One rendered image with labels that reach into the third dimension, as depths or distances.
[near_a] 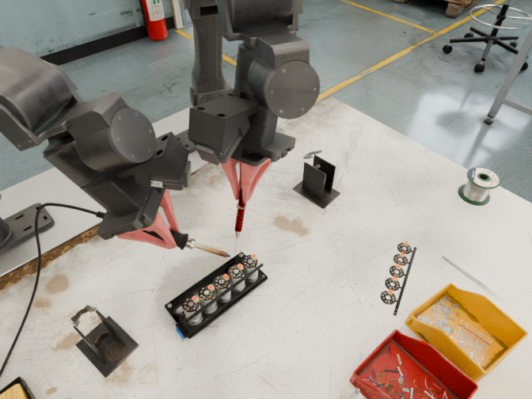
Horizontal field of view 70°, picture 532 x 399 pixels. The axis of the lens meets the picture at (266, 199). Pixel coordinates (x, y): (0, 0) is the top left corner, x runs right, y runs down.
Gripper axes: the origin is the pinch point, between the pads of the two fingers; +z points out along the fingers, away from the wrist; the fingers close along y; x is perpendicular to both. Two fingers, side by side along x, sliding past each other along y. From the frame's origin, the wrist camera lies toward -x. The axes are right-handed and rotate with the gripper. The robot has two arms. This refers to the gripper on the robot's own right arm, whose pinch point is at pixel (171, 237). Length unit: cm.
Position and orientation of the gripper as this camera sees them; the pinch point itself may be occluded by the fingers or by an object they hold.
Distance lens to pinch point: 56.7
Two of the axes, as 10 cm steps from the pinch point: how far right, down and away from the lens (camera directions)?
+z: 4.6, 6.3, 6.2
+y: 0.6, -7.3, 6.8
